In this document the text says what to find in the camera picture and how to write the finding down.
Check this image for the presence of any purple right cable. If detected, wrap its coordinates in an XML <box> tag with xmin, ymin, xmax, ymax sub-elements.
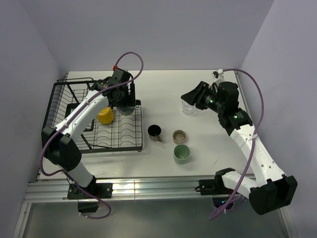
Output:
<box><xmin>209</xmin><ymin>68</ymin><xmax>264</xmax><ymax>221</ymax></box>

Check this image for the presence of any black wire dish rack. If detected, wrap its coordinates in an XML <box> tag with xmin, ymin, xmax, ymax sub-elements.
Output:
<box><xmin>41</xmin><ymin>77</ymin><xmax>144</xmax><ymax>152</ymax></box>

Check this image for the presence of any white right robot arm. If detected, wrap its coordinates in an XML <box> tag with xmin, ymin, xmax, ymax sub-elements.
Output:
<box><xmin>181</xmin><ymin>81</ymin><xmax>298</xmax><ymax>215</ymax></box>

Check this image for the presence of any beige speckled cup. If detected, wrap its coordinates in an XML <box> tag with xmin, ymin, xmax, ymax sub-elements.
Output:
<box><xmin>172</xmin><ymin>129</ymin><xmax>187</xmax><ymax>144</ymax></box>

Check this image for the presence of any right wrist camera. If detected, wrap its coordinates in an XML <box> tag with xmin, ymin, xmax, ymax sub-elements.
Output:
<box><xmin>212</xmin><ymin>69</ymin><xmax>224</xmax><ymax>86</ymax></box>

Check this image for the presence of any yellow mug black handle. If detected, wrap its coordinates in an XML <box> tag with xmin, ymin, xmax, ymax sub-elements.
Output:
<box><xmin>97</xmin><ymin>107</ymin><xmax>114</xmax><ymax>125</ymax></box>

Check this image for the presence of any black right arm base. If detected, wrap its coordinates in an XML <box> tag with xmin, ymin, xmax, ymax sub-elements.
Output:
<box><xmin>195</xmin><ymin>168</ymin><xmax>235</xmax><ymax>195</ymax></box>

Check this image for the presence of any aluminium mounting rail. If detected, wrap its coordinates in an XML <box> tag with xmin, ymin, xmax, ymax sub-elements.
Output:
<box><xmin>24</xmin><ymin>176</ymin><xmax>258</xmax><ymax>204</ymax></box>

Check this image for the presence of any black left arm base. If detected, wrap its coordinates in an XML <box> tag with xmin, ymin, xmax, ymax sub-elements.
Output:
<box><xmin>67</xmin><ymin>179</ymin><xmax>113</xmax><ymax>200</ymax></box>

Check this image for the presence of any brown mug black inside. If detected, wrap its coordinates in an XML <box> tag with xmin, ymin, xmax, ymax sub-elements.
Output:
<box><xmin>148</xmin><ymin>124</ymin><xmax>162</xmax><ymax>142</ymax></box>

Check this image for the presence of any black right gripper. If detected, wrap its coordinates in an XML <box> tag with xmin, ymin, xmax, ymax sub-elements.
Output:
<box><xmin>181</xmin><ymin>81</ymin><xmax>225</xmax><ymax>114</ymax></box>

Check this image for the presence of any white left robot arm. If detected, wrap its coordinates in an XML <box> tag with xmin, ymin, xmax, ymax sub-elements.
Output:
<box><xmin>40</xmin><ymin>68</ymin><xmax>135</xmax><ymax>198</ymax></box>

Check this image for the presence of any grey-blue ceramic mug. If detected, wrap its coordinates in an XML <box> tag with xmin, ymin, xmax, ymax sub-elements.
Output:
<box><xmin>116</xmin><ymin>106</ymin><xmax>135</xmax><ymax>116</ymax></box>

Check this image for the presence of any black box under rail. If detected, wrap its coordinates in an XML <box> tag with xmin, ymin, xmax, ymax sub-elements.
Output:
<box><xmin>77</xmin><ymin>202</ymin><xmax>99</xmax><ymax>214</ymax></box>

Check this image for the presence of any light green cup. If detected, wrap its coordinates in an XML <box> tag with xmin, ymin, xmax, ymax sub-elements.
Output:
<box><xmin>173</xmin><ymin>144</ymin><xmax>190</xmax><ymax>164</ymax></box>

